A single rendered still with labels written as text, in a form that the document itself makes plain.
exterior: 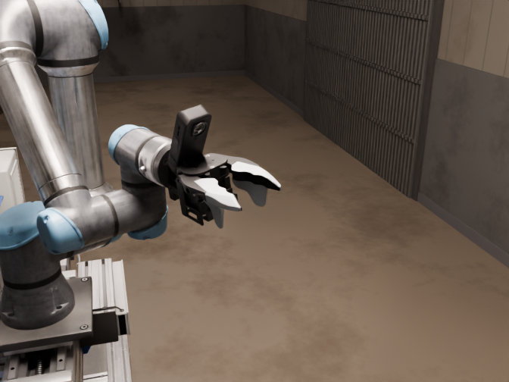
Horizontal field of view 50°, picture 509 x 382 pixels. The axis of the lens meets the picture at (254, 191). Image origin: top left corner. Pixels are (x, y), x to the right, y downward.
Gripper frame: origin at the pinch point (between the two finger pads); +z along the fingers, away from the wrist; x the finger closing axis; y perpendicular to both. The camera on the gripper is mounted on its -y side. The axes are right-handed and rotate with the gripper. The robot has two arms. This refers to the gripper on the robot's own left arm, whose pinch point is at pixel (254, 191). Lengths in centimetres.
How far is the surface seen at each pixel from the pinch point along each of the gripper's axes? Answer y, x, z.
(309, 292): 166, -133, -128
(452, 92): 95, -291, -139
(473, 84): 85, -283, -121
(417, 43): 71, -310, -181
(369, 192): 186, -276, -198
